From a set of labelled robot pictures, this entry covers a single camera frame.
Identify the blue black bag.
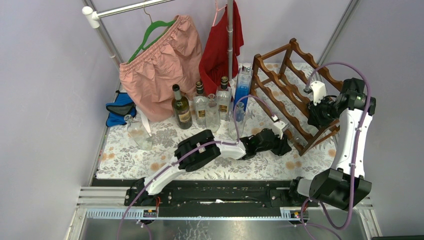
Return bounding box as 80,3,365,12
105,90,137,128

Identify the pink clothes hanger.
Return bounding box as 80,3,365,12
211,0,228,27

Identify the green clothes hanger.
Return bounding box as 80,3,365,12
127,7,176,64

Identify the small clear glass bottle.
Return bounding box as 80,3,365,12
205,93,221,133

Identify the blue glass bottle silver cap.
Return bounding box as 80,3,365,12
233,63,252,109

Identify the small clear bottle bluish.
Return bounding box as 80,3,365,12
228,101,247,140

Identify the vertical metal pole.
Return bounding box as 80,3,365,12
226,0,234,82

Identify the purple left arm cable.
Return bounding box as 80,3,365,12
115,95,277,240

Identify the clear square liquor bottle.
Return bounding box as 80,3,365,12
193,80,208,127

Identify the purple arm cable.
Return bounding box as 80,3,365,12
115,95,277,240
299,61,373,240

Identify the clear glass flask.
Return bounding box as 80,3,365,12
124,114,153,151

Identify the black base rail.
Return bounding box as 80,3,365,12
92,179,306,220

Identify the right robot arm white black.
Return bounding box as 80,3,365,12
286,78,376,211

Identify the dark green wine bottle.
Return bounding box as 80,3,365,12
171,84,193,130

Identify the metal clothes rail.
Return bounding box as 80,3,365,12
81,0,184,68

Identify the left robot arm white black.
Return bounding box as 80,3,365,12
135,128,292,206

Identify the wooden wine rack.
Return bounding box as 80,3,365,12
250,38,340,156

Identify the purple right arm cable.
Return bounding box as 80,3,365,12
299,61,373,240

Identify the clear bottle black gold cap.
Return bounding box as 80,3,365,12
216,76,232,118

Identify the red garment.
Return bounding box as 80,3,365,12
198,1,244,95

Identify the clear glass wine bottle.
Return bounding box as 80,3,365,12
290,123,318,146

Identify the pink skirt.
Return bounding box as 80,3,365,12
119,15,203,122

